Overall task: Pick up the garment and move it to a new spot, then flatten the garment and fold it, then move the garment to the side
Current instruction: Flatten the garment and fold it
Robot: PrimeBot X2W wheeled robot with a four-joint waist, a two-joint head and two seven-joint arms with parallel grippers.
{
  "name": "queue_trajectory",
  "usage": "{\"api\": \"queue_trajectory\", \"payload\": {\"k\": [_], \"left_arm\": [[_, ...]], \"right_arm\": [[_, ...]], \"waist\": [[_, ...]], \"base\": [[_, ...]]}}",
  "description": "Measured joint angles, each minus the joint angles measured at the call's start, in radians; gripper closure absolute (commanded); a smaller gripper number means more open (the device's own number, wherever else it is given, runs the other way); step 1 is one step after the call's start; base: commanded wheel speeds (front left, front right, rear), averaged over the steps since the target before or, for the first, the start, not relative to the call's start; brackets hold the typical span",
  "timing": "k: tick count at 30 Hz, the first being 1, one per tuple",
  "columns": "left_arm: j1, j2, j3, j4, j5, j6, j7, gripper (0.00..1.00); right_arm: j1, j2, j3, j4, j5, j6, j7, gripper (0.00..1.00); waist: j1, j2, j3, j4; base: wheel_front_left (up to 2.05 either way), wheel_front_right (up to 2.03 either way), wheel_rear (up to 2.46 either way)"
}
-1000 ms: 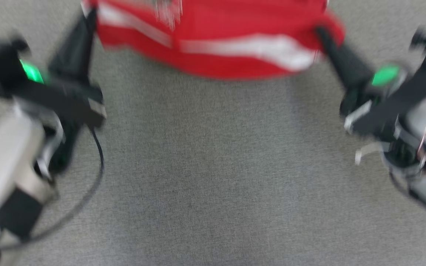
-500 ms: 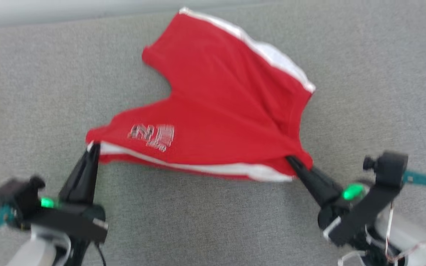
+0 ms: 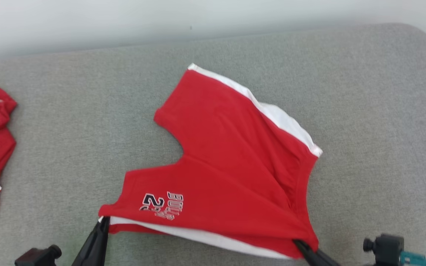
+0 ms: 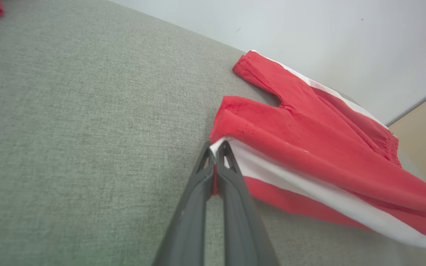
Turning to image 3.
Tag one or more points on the grey fabric sofa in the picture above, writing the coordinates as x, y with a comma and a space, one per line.
364, 111

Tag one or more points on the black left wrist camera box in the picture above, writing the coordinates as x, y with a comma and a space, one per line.
37, 256

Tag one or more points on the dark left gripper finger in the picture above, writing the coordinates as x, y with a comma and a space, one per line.
102, 244
87, 251

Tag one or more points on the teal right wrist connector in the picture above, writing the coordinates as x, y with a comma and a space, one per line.
416, 259

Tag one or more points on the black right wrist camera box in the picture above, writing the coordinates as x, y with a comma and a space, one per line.
386, 249

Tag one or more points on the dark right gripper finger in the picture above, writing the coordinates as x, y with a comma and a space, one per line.
311, 260
324, 260

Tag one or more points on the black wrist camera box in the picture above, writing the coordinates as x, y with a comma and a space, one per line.
386, 249
37, 256

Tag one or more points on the red Bulls 23 shorts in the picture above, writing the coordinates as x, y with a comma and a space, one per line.
227, 166

